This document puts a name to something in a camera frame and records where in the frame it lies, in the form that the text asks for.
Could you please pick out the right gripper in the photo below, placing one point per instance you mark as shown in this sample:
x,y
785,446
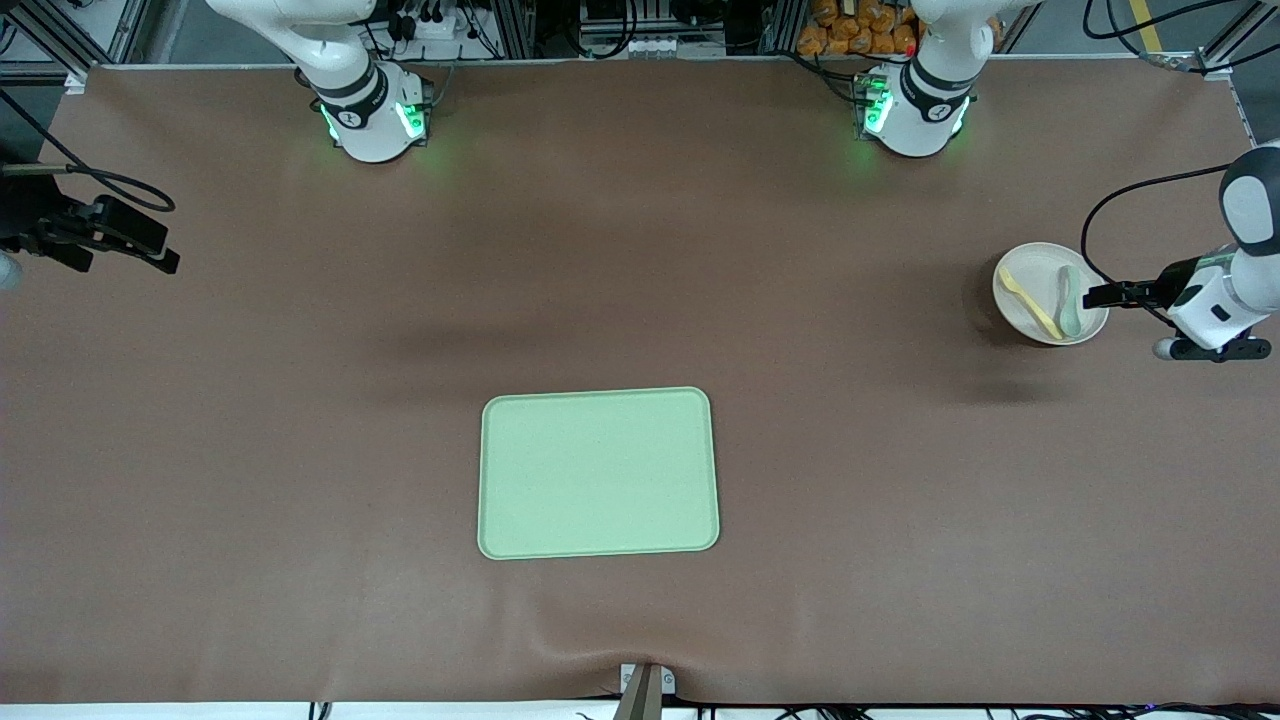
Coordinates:
x,y
30,217

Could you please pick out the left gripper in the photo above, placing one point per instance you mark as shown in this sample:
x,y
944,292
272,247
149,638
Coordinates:
x,y
1166,287

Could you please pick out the grey-green plastic spoon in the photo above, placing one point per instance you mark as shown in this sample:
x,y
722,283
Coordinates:
x,y
1070,318

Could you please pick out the beige round plate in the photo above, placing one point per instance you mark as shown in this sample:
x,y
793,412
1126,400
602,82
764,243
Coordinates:
x,y
1035,275

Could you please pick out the yellow plastic fork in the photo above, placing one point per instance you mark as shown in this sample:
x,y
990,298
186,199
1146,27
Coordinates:
x,y
1010,282

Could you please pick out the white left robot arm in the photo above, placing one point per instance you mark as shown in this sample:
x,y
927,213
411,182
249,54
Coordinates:
x,y
915,120

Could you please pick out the brown table cover mat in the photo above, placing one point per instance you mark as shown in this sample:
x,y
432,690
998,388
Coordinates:
x,y
300,450

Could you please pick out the white power strip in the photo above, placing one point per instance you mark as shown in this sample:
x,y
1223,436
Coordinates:
x,y
430,25

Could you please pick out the orange packets pile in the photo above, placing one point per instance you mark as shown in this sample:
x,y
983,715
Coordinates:
x,y
850,35

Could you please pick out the light green rectangular tray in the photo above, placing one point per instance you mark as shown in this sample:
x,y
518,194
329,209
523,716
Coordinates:
x,y
600,470

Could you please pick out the white connector strip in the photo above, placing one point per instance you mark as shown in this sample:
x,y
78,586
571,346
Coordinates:
x,y
650,45

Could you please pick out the white table corner bracket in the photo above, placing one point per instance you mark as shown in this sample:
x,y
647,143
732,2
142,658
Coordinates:
x,y
78,80
1215,68

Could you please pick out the aluminium frame post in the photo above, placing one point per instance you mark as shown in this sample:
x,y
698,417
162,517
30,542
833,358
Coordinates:
x,y
512,25
780,25

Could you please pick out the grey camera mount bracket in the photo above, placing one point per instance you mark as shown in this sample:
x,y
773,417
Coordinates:
x,y
648,690

